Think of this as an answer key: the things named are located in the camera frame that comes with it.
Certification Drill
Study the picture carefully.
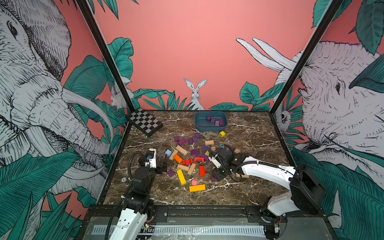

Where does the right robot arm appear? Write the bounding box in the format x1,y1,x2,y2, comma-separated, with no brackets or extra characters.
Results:
208,148,325,218

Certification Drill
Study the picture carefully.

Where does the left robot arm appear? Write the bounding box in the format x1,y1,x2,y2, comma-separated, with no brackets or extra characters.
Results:
105,149,167,240

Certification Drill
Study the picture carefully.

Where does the teal plastic storage bin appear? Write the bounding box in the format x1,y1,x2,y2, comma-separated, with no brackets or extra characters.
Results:
195,111,228,132

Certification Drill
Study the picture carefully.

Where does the light blue cube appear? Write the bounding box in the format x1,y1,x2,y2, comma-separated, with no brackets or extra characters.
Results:
165,150,172,157

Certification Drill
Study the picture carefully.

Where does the purple long brick lower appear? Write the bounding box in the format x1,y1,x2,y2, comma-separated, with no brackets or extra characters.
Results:
200,154,209,162

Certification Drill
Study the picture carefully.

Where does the purple long brick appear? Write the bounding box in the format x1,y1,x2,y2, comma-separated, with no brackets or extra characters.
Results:
201,145,211,151
200,154,209,162

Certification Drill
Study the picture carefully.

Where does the orange rectangular brick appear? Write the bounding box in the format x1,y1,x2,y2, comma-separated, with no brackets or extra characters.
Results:
174,154,183,165

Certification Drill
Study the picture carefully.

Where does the yellow long brick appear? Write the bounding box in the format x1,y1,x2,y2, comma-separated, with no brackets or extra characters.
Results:
177,170,187,186

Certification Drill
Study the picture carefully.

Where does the natural wood upright plank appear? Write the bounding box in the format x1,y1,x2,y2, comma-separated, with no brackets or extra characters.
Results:
169,150,179,160

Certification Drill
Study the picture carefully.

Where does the red rectangular brick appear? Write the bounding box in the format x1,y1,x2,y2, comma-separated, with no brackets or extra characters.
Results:
199,166,206,178

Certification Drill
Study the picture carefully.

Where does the long natural wood brick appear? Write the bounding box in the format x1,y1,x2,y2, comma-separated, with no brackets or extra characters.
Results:
176,145,189,156

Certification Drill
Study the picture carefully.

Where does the red arch brick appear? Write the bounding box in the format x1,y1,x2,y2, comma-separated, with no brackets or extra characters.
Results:
194,157,205,164

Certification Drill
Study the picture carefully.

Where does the purple rectangular brick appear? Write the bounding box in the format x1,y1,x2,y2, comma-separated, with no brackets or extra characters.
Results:
177,138,187,146

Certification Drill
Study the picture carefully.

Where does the orange long flat brick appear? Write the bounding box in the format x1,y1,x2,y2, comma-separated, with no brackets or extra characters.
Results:
189,185,206,193

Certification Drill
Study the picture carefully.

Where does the black white chessboard box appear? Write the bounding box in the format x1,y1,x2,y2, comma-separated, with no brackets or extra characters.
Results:
127,108,163,137

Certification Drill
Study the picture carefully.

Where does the black frame post left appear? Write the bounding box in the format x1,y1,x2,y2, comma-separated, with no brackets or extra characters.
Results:
74,0,136,113

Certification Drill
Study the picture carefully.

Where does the black frame post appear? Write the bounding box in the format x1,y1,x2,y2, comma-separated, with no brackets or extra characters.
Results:
269,0,345,115
74,0,136,113

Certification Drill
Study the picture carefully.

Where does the black frame post right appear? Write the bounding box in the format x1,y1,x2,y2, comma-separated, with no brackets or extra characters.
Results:
269,0,345,115

